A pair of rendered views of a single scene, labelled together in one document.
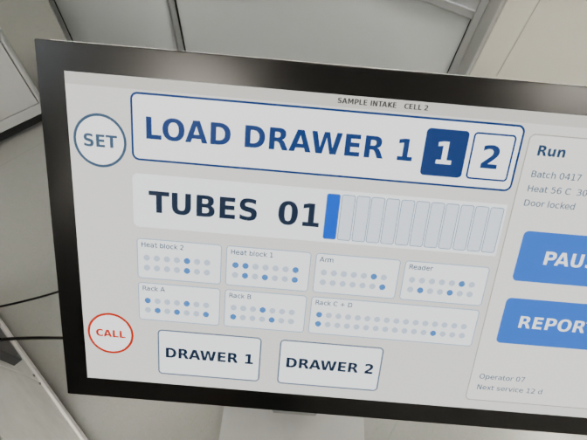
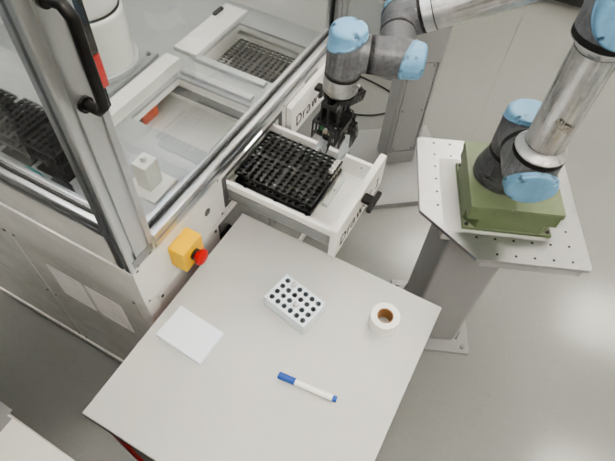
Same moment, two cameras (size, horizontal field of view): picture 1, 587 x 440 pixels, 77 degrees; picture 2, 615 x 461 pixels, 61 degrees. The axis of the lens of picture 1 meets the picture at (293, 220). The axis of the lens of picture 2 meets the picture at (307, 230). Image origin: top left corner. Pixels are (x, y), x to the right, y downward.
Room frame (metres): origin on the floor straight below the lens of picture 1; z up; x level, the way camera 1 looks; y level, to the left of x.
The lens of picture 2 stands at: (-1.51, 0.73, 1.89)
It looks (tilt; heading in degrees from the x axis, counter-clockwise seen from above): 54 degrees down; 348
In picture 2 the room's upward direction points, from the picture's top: 4 degrees clockwise
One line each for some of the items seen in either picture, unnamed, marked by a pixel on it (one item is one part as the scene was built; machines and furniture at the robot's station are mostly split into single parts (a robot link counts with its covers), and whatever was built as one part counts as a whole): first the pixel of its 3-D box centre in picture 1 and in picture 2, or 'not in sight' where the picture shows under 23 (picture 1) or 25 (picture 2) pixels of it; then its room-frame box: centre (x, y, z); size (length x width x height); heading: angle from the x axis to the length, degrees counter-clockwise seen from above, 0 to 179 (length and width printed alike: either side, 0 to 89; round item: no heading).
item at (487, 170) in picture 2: not in sight; (507, 160); (-0.65, 0.02, 0.91); 0.15 x 0.15 x 0.10
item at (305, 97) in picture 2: not in sight; (312, 93); (-0.29, 0.48, 0.87); 0.29 x 0.02 x 0.11; 143
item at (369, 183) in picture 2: not in sight; (358, 204); (-0.72, 0.44, 0.87); 0.29 x 0.02 x 0.11; 143
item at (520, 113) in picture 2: not in sight; (523, 130); (-0.66, 0.02, 1.03); 0.13 x 0.12 x 0.14; 163
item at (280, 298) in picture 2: not in sight; (295, 304); (-0.93, 0.62, 0.78); 0.12 x 0.08 x 0.04; 42
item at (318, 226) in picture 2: not in sight; (285, 175); (-0.60, 0.60, 0.86); 0.40 x 0.26 x 0.06; 53
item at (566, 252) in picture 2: not in sight; (490, 209); (-0.66, 0.00, 0.70); 0.45 x 0.44 x 0.12; 76
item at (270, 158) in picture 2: not in sight; (289, 175); (-0.60, 0.59, 0.87); 0.22 x 0.18 x 0.06; 53
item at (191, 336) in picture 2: not in sight; (189, 334); (-0.98, 0.87, 0.77); 0.13 x 0.09 x 0.02; 49
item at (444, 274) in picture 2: not in sight; (453, 266); (-0.65, 0.02, 0.38); 0.30 x 0.30 x 0.76; 76
